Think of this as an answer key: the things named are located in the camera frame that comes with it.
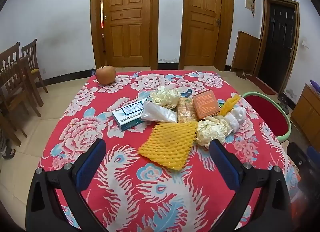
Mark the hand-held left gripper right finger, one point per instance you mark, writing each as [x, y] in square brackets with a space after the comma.
[225, 167]

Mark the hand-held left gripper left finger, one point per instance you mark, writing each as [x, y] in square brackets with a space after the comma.
[90, 167]

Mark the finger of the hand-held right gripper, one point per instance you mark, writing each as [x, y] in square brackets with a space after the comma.
[313, 152]

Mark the white foam net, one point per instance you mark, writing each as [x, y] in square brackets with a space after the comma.
[236, 118]

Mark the large yellow foam net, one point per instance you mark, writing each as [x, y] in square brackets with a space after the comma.
[170, 144]

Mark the white and green medicine box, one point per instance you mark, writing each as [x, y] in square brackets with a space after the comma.
[127, 118]

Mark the orange cardboard box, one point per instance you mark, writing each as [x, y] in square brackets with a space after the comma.
[205, 104]

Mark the orange snack packet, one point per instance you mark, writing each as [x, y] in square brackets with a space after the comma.
[186, 112]

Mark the clear plastic bag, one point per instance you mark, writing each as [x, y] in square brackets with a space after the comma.
[157, 113]

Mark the red floral tablecloth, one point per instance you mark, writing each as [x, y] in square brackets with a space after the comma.
[125, 172]

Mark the wooden cabinet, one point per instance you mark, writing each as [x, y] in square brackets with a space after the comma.
[307, 107]

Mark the red basin with green rim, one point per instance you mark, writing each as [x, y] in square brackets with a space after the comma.
[270, 117]

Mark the dark shoes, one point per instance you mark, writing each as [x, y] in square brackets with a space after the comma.
[285, 102]

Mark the purple object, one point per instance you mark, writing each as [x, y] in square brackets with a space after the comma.
[315, 83]

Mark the red door mat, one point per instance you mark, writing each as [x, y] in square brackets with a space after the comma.
[262, 83]

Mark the orange-red apple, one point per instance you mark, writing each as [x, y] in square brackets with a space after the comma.
[105, 74]

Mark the brown shoes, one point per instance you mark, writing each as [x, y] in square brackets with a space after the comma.
[242, 74]

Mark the dark metal door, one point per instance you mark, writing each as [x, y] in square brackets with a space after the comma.
[277, 47]

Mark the dark wooden chair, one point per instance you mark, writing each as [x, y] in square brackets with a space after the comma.
[10, 79]

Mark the wooden door with padlock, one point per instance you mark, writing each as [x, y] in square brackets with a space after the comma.
[202, 19]

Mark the wooden panel door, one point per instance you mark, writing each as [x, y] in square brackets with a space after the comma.
[126, 19]

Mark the white wall switch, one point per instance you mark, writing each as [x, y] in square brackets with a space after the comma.
[304, 43]

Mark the wooden wall panel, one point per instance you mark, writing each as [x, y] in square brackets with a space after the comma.
[246, 52]

